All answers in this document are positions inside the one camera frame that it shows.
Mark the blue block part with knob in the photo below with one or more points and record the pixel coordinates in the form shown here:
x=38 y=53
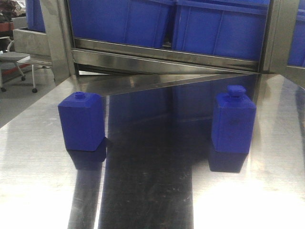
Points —
x=82 y=121

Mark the blue bottle part with cap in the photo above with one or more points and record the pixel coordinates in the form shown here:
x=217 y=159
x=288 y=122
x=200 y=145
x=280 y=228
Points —
x=233 y=121

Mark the blue plastic bin left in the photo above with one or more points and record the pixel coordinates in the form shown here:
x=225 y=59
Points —
x=134 y=22

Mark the blue plastic bin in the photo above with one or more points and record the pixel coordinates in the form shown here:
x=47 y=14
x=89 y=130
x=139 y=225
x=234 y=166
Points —
x=134 y=22
x=220 y=28

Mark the blue plastic bin right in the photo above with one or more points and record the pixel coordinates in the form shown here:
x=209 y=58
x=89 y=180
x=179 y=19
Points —
x=220 y=28

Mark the blue bin far left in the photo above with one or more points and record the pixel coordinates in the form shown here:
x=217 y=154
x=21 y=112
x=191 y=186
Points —
x=34 y=16

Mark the blue bin far right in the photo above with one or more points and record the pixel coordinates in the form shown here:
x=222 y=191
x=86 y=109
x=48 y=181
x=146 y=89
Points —
x=297 y=51

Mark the grey rolling stool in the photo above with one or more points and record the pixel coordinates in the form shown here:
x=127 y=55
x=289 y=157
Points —
x=13 y=57

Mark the white metal cart frame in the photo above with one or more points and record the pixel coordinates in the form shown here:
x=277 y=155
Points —
x=36 y=61

